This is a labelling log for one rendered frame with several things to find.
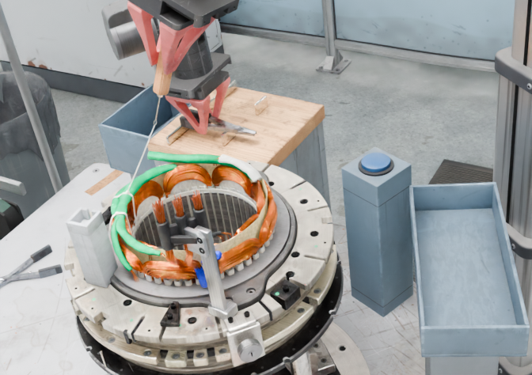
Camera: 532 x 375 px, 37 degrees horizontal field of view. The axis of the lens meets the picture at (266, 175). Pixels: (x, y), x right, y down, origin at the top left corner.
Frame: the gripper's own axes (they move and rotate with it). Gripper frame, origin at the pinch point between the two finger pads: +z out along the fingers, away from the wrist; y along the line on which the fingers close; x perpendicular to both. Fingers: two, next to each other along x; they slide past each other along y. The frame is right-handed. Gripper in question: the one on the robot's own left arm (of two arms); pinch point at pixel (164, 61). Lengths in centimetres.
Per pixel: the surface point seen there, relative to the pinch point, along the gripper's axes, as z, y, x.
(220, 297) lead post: 16.4, 16.8, -6.8
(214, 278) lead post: 14.3, 15.7, -7.0
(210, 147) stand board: 27.7, -4.9, 22.7
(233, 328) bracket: 18.5, 19.5, -7.3
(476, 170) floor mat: 115, 13, 181
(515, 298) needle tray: 13.2, 40.8, 14.5
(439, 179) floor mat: 119, 4, 171
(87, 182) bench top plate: 70, -39, 38
